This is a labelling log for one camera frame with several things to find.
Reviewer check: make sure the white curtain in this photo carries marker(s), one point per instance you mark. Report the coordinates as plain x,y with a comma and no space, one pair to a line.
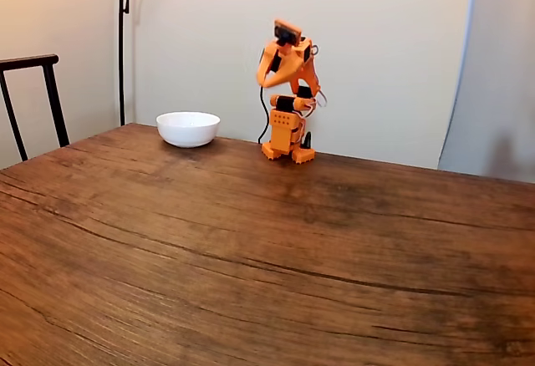
493,69

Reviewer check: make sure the gripper camera on orange mount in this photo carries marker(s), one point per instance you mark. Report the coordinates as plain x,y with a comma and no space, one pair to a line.
287,32

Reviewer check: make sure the black floor lamp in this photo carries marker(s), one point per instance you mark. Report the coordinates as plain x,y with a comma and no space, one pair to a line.
121,48

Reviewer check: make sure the black wooden chair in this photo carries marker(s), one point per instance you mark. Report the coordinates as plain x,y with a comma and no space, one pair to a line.
50,90

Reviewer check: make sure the white bowl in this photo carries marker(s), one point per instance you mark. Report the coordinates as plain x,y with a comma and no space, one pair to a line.
188,128

